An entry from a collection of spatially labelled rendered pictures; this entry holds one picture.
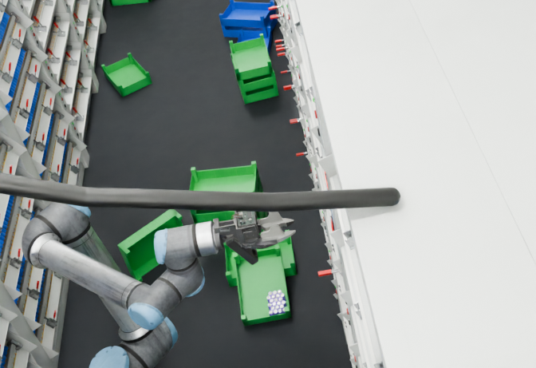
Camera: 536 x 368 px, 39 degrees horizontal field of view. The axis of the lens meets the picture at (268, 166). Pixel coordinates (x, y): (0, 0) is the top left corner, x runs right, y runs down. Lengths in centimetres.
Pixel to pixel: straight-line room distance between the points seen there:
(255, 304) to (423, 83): 213
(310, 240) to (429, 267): 252
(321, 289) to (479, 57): 212
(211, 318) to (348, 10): 207
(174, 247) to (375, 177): 106
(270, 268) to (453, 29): 210
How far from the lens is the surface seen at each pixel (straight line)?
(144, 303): 207
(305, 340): 312
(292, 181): 374
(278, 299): 315
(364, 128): 114
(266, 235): 203
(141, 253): 352
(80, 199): 96
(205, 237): 202
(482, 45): 130
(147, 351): 280
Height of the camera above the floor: 253
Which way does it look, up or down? 41 degrees down
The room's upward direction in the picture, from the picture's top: 13 degrees counter-clockwise
